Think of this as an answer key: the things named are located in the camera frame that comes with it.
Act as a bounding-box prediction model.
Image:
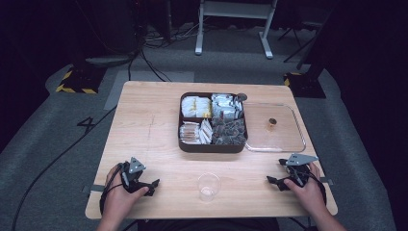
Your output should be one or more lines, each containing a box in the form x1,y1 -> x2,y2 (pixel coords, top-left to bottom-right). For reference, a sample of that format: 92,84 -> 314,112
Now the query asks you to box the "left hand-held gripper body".
119,156 -> 153,194

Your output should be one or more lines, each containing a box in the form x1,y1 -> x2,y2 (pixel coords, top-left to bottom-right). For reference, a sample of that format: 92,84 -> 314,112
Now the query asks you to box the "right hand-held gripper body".
278,153 -> 320,189

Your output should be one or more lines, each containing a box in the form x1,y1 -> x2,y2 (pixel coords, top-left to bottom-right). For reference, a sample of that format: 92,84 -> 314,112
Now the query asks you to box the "person's left hand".
101,163 -> 150,222

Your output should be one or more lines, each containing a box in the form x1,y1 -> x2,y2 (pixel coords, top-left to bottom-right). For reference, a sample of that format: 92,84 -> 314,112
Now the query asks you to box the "person's right hand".
283,162 -> 329,218

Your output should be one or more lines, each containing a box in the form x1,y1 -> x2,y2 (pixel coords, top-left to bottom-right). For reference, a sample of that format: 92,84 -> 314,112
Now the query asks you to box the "clear lid with knob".
236,92 -> 307,154

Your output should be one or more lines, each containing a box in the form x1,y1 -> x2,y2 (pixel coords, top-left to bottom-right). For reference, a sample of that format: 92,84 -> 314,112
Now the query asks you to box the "clear plastic cup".
197,172 -> 222,203

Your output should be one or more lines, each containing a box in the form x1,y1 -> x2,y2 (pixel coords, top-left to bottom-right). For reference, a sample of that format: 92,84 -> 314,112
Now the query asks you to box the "pile of dark grey packets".
211,116 -> 247,146

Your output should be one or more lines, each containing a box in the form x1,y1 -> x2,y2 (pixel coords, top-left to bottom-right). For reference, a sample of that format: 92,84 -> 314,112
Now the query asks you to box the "pile of clear stick packets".
179,118 -> 214,145

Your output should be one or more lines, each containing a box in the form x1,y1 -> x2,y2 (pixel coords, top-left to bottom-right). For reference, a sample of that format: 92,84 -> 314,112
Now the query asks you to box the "brown divided tray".
177,91 -> 248,154

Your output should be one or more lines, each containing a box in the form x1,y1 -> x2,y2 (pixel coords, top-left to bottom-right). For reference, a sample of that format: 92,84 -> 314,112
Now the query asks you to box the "person's dark clothing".
137,217 -> 281,231

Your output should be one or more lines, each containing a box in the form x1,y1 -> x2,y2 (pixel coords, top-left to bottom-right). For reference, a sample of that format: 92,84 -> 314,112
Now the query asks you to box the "pile of silver packets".
211,92 -> 244,119

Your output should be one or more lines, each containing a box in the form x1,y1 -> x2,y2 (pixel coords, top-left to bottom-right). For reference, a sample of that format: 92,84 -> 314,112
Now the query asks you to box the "yellow black striped stand base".
55,64 -> 107,95
283,71 -> 327,99

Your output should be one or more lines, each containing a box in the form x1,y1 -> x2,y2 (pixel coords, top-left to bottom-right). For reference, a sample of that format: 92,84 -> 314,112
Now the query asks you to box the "pile of white yellow packets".
181,95 -> 214,119

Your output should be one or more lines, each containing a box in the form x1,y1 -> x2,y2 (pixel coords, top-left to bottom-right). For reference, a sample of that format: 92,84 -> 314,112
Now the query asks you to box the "black tripod stand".
276,22 -> 321,64

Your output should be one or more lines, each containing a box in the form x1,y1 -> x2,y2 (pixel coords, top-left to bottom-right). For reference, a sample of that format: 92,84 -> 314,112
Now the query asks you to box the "right hand-held gripper cable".
294,167 -> 327,206

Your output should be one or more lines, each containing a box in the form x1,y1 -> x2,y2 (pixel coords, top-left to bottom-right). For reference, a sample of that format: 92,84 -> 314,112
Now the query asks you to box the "hand-held gripper cable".
294,167 -> 327,206
99,162 -> 127,216

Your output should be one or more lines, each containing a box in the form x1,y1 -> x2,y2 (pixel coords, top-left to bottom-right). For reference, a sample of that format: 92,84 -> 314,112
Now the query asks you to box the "left hand-held gripper cable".
99,162 -> 127,216

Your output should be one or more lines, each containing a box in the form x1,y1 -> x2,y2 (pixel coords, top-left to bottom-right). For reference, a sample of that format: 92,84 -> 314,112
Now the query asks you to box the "thin black floor cable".
127,47 -> 173,83

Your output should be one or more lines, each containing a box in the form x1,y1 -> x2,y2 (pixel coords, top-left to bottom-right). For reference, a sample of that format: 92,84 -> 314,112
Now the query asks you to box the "white desk frame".
194,0 -> 279,60

